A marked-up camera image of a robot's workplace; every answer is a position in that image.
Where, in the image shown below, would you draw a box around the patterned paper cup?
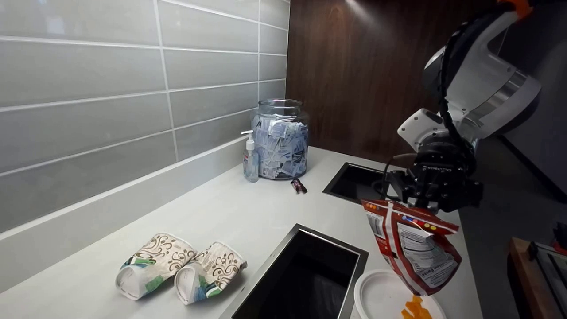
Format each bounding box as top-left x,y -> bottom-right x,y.
113,233 -> 200,302
171,240 -> 248,307

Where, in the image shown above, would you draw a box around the orange Doritos chips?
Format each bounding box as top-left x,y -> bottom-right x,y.
400,295 -> 434,319

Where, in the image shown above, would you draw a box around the small clear sanitizer bottle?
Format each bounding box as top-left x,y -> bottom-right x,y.
239,130 -> 262,185

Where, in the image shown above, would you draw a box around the wooden edged furniture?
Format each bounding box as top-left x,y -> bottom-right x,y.
508,236 -> 567,319

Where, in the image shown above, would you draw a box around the red Doritos chip bag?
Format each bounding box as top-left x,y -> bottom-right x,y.
361,199 -> 464,298

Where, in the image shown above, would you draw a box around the glass jar of packets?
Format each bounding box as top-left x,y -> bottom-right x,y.
251,98 -> 311,181

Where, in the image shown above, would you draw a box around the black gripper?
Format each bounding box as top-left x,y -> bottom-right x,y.
386,132 -> 485,217

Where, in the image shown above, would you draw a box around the small dark snack wrapper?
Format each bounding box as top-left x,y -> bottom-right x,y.
288,176 -> 310,195

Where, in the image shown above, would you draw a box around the white round plate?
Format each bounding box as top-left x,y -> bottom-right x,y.
352,270 -> 448,319

